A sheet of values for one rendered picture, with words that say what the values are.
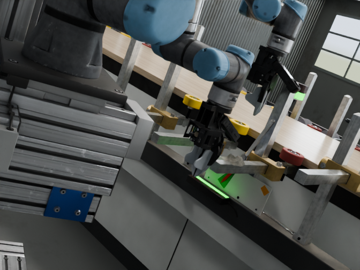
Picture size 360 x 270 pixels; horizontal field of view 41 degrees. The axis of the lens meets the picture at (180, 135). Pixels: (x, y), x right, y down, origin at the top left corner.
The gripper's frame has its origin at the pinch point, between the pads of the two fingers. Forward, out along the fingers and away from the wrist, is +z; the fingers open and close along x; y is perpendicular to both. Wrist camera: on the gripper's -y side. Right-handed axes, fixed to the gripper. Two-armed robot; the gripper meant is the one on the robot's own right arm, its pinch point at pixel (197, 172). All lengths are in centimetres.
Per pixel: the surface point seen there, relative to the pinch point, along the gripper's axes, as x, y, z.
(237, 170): 1.5, -16.5, -1.4
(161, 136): -23.5, -7.4, -0.4
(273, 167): 3.4, -32.5, -3.5
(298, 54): -421, -742, -37
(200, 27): -145, -142, -32
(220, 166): 1.5, -7.4, -2.7
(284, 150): -1.5, -44.3, -7.6
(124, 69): -79, -33, -7
